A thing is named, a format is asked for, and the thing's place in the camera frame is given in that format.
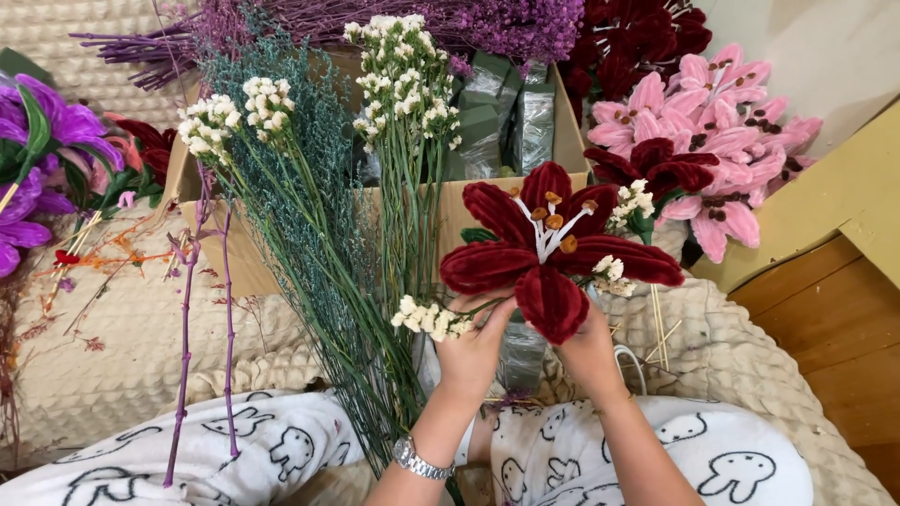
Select person's left hand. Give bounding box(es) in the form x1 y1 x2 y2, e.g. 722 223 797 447
435 288 519 413

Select person's right hand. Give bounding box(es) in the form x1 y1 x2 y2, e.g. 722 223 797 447
557 302 628 410

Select dark red chenille lily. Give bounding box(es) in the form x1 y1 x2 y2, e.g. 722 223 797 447
583 136 721 203
439 161 686 346

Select small white flower sprig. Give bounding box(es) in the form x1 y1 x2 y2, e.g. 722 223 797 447
606 179 656 234
592 254 638 298
390 294 507 343

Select thin wooden skewers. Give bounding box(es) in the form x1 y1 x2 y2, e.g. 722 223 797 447
609 283 684 373

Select plastic-wrapped green foam block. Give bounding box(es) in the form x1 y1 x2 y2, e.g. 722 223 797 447
495 309 551 396

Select white rabbit print trousers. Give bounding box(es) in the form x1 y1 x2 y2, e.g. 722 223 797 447
0 388 817 506

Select silver metal wristwatch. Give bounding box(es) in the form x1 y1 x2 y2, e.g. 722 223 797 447
391 435 457 482

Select bunch of pink chenille lilies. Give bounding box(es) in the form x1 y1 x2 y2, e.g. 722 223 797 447
585 42 825 266

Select group of wrapped foam blocks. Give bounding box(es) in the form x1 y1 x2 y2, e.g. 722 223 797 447
352 51 558 182

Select yellow wooden furniture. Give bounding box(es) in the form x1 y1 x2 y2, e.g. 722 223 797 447
690 97 900 295

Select heap of dark red flowers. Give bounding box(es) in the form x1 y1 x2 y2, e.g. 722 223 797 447
559 0 714 122

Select purple dried flower bunch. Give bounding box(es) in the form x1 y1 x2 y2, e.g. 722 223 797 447
69 0 586 94

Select tall white flower bunch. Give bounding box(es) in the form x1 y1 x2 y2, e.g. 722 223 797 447
342 13 465 310

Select teal dried filler bunch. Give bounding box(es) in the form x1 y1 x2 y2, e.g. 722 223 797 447
195 34 451 486

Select brown cardboard box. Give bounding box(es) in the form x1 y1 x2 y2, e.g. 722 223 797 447
156 48 593 298

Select purple bare stem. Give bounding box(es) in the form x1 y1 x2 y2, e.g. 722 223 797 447
214 204 241 459
162 160 213 489

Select short white flower bunch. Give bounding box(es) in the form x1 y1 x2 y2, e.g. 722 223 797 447
176 76 430 451

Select red and pink chenille flowers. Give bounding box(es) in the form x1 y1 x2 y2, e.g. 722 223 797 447
63 111 180 212

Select cream textured blanket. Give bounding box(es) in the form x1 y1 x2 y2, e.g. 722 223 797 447
0 0 895 506

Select scattered sticks and orange twigs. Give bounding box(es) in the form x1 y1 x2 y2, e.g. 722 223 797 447
31 207 194 331

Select bunch of purple chenille lilies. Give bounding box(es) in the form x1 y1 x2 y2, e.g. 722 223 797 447
0 72 126 280

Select white loop handle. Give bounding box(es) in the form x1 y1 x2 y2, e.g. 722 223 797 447
613 343 648 397

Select thin gold bracelet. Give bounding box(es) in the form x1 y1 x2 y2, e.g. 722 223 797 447
592 394 637 417

